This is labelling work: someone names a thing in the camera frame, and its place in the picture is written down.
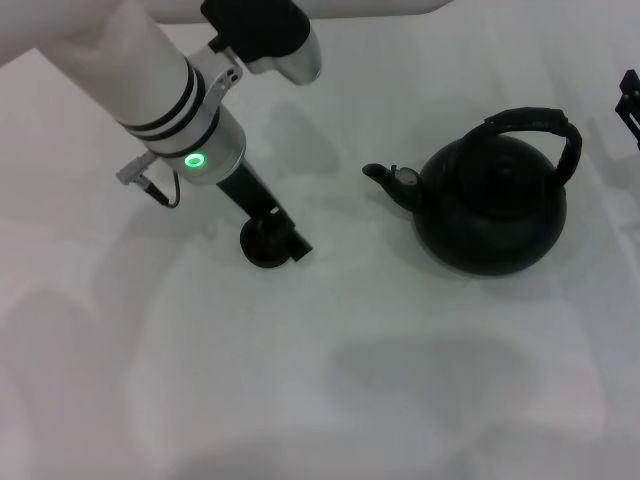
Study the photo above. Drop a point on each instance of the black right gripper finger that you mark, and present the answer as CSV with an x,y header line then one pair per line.
x,y
633,82
631,115

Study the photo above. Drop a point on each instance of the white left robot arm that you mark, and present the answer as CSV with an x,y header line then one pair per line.
x,y
125,65

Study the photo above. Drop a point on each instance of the black round teapot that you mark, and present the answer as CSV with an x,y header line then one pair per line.
x,y
490,230

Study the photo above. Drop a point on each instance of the small dark brown teacup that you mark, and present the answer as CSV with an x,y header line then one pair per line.
x,y
265,250

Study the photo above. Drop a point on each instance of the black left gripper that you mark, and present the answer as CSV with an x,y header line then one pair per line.
x,y
247,192

